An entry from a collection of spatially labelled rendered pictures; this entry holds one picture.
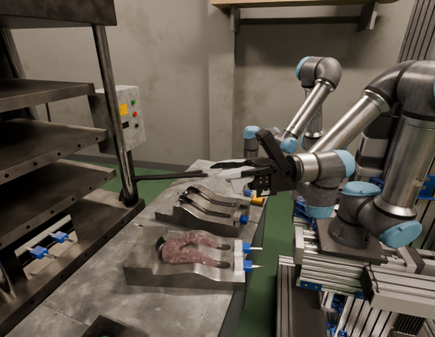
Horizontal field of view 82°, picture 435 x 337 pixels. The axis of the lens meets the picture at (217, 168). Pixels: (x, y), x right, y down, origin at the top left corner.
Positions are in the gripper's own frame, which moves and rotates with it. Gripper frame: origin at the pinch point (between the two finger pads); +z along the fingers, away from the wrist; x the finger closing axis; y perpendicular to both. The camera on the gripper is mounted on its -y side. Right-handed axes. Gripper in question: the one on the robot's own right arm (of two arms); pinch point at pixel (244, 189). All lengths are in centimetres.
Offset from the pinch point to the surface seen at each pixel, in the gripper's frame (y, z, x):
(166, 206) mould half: -44.1, 14.7, -11.3
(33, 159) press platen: -79, -28, -53
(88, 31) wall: -255, -88, 168
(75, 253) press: -72, 22, -53
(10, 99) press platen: -82, -52, -52
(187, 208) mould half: -27.5, 8.3, -16.3
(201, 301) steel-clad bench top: -2, 21, -56
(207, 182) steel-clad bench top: -37, 21, 35
